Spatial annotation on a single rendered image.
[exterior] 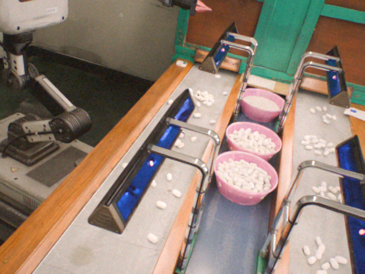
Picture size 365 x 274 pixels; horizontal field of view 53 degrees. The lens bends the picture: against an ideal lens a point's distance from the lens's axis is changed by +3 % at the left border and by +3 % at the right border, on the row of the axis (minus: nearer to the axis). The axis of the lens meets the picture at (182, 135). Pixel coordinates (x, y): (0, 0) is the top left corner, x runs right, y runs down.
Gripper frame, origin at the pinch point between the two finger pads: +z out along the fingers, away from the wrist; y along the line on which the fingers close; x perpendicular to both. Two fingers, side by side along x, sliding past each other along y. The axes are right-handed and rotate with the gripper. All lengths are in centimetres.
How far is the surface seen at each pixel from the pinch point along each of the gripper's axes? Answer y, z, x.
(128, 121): 60, -9, 40
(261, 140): 51, 49, 11
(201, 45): 18.2, -12.9, -44.1
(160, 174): 69, 20, 60
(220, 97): 42.2, 16.8, -16.1
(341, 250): 68, 89, 58
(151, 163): 48, 32, 106
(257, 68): 21, 26, -50
